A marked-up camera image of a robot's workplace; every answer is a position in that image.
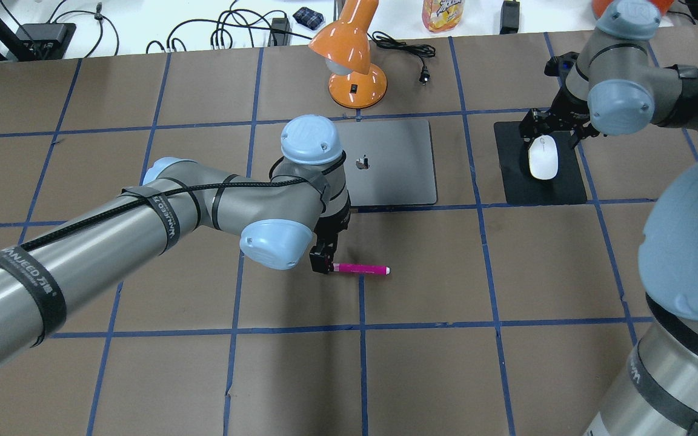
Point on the yellow drink bottle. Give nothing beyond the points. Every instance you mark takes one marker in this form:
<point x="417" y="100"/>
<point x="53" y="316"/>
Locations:
<point x="442" y="16"/>

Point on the pink highlighter pen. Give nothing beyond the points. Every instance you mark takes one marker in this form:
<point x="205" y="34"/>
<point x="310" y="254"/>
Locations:
<point x="361" y="269"/>

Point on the silver laptop notebook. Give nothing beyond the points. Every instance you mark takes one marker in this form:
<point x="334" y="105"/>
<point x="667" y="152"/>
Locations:
<point x="389" y="163"/>

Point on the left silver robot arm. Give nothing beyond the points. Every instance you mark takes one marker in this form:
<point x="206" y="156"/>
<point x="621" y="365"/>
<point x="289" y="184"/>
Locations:
<point x="47" y="279"/>

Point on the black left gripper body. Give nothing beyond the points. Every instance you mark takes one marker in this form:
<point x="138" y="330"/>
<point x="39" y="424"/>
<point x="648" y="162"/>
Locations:
<point x="329" y="232"/>

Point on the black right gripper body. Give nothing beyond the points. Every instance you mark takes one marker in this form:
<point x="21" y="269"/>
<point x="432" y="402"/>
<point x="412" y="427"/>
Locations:
<point x="557" y="116"/>

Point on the orange desk lamp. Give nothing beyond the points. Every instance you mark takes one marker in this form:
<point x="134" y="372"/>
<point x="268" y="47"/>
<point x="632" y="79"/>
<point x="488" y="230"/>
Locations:
<point x="354" y="81"/>

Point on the black power adapter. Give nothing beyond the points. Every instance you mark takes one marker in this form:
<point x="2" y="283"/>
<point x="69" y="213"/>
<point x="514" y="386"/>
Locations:
<point x="509" y="17"/>

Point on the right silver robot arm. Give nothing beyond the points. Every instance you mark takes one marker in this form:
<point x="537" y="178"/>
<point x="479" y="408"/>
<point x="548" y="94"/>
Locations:
<point x="610" y="88"/>

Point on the white computer mouse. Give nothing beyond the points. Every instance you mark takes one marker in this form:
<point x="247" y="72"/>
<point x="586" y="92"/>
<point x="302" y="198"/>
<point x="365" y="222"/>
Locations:
<point x="543" y="158"/>

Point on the dark blue small pouch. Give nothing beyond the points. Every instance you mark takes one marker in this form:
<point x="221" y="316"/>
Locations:
<point x="309" y="18"/>

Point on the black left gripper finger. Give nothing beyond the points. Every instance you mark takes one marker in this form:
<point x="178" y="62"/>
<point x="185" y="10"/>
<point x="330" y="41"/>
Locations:
<point x="321" y="259"/>

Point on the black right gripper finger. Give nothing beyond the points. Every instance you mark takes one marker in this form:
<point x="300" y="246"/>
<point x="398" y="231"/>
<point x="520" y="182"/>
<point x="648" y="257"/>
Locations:
<point x="528" y="134"/>
<point x="579" y="134"/>

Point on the black mousepad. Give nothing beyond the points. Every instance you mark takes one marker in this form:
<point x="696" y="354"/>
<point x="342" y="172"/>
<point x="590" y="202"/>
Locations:
<point x="521" y="187"/>

